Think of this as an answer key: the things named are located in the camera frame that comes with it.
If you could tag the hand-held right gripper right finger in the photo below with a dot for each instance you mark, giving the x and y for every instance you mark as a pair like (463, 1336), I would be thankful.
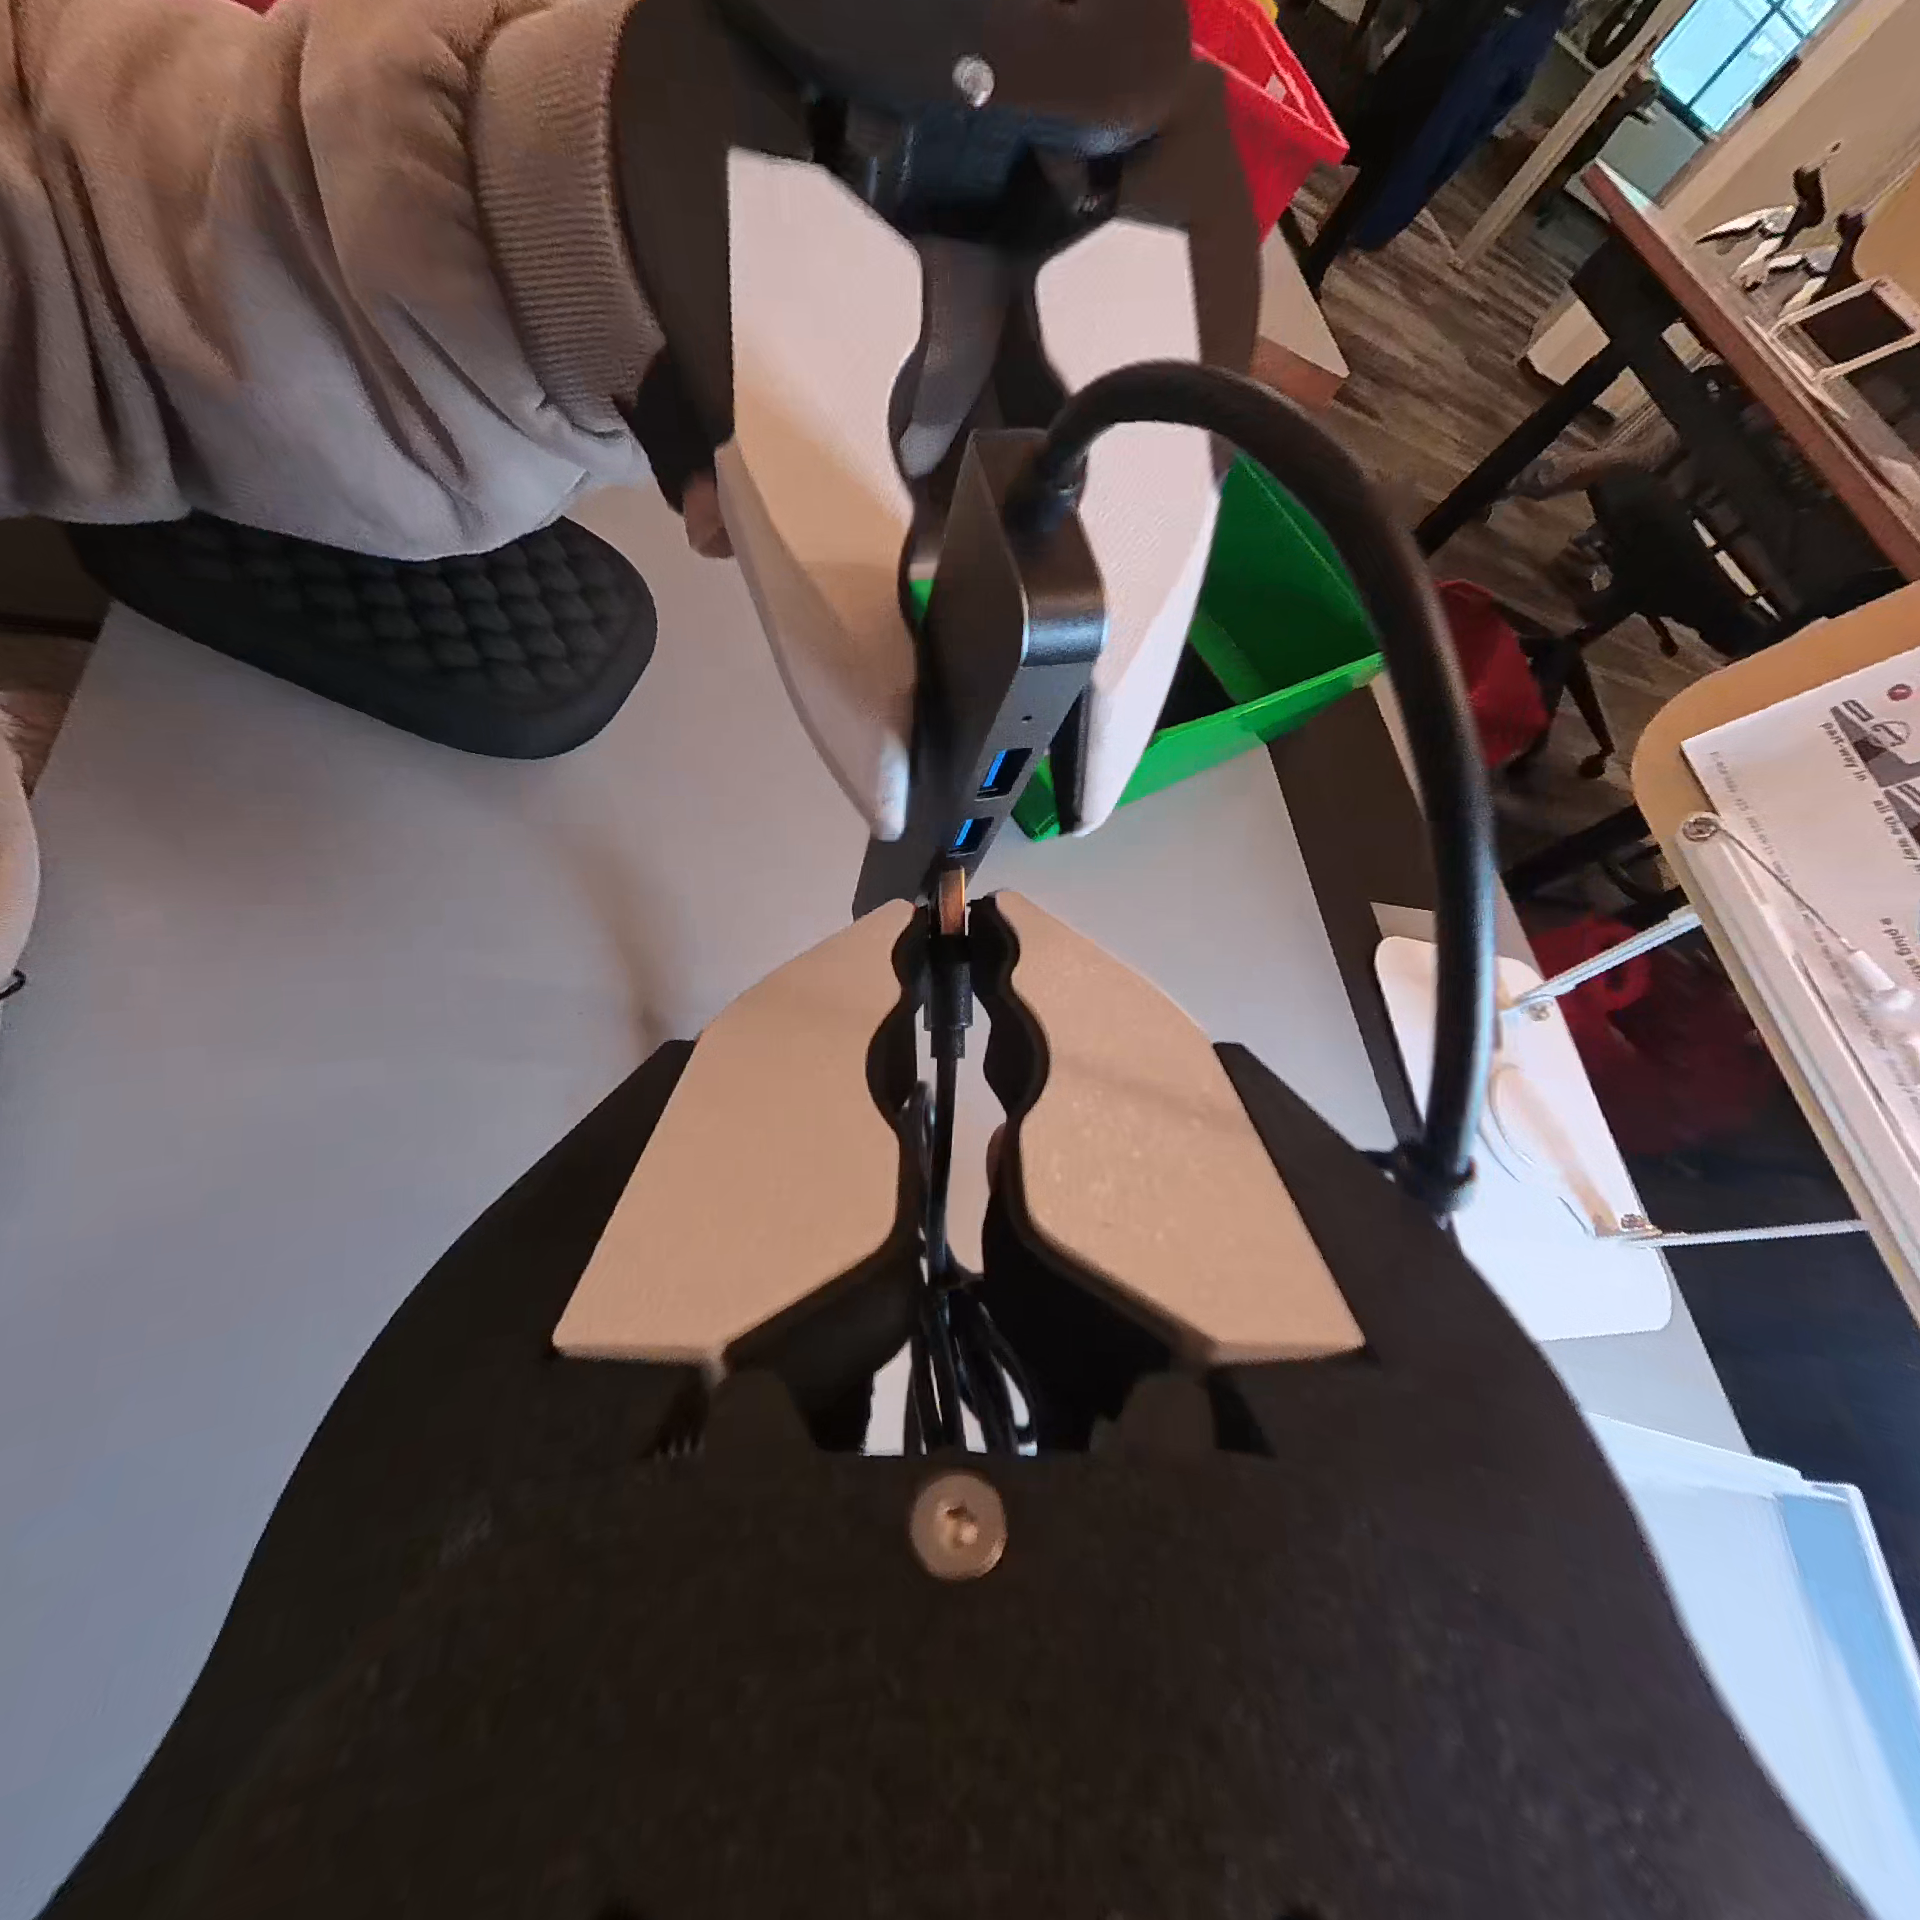
(1155, 1170)

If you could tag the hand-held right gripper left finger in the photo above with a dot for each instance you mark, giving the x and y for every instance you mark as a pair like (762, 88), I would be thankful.
(751, 1170)

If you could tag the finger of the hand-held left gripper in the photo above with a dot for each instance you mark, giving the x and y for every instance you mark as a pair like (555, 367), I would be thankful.
(820, 495)
(1162, 599)

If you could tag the green plastic bin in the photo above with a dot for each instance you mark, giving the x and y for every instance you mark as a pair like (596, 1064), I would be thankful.
(1291, 599)

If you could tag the clear plastic bin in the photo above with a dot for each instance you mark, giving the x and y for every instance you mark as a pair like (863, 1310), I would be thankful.
(1771, 1620)

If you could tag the person's left forearm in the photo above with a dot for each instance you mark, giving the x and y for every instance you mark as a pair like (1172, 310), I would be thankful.
(300, 300)

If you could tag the person's left hand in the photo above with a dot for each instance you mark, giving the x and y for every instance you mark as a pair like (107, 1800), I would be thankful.
(675, 427)

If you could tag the red plastic bin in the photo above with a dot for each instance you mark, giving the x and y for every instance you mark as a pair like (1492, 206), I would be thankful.
(1267, 89)
(1485, 674)

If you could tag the black wrist rest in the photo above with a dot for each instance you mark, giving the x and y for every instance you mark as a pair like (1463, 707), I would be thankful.
(421, 646)

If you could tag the white document stand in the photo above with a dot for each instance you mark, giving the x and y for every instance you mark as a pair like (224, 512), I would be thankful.
(1576, 1260)

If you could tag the brown background table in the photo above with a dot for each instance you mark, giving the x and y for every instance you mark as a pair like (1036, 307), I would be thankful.
(1724, 329)

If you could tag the printed instruction sheet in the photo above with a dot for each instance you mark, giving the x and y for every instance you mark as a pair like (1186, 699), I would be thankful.
(1816, 810)

